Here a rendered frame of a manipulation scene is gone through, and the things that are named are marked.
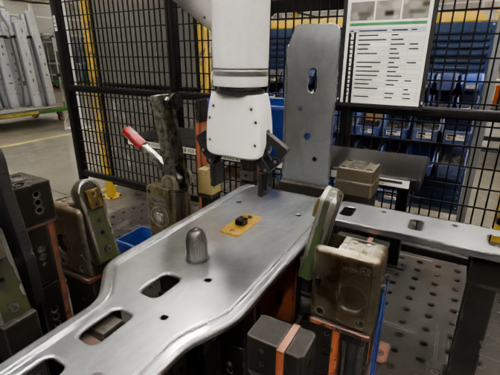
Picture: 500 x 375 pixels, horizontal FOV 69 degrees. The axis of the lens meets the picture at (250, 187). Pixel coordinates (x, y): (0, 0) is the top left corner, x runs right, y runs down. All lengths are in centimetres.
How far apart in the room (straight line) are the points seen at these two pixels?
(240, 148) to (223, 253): 16
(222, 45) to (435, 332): 75
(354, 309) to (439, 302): 55
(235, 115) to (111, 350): 35
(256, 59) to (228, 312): 34
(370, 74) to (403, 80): 8
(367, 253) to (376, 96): 64
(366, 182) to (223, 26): 43
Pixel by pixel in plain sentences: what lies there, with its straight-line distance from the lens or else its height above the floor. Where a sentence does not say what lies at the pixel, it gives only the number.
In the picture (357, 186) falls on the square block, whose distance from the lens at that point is 79.
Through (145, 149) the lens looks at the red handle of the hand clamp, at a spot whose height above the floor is 111.
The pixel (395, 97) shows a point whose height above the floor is 117.
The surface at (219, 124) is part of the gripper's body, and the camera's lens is 57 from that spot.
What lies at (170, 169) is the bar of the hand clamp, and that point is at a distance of 68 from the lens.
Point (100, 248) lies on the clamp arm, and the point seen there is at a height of 101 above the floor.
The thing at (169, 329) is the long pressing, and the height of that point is 100.
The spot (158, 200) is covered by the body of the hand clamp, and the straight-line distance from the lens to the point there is 71.
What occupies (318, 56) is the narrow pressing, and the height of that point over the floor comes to 128.
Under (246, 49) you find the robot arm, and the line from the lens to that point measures 54.
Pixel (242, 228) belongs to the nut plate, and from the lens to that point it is 62.
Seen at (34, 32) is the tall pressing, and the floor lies 169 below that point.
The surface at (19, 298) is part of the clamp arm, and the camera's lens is 53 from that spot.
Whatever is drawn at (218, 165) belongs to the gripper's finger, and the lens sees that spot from 63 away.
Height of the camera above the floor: 128
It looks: 20 degrees down
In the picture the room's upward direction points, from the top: straight up
